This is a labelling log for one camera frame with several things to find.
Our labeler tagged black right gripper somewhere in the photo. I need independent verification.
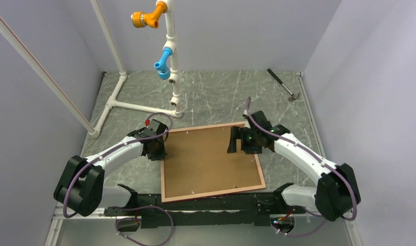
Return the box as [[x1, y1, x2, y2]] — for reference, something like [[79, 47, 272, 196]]
[[227, 126, 262, 154]]

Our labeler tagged pink picture frame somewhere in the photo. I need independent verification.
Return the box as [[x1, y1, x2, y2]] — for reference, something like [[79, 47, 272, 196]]
[[159, 121, 267, 203]]

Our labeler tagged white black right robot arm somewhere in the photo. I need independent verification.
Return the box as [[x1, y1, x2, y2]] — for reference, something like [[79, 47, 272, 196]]
[[227, 111, 361, 221]]

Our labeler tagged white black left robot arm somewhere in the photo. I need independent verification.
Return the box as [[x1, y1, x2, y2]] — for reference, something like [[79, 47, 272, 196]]
[[53, 119, 170, 218]]

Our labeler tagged blue pipe nozzle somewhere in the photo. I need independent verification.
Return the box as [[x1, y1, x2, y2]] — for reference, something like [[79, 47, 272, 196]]
[[154, 48, 173, 80]]

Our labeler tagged orange pipe nozzle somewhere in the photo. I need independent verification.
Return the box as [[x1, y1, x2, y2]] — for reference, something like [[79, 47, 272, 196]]
[[131, 1, 168, 29]]

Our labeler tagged white PVC pipe stand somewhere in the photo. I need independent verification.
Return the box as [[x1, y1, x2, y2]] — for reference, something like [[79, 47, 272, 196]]
[[0, 1, 164, 140]]

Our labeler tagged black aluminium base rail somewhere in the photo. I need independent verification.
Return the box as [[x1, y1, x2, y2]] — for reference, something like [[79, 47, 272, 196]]
[[44, 183, 360, 246]]

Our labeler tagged small black-handled hammer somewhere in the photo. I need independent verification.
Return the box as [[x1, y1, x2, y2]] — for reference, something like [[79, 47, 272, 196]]
[[267, 69, 300, 101]]

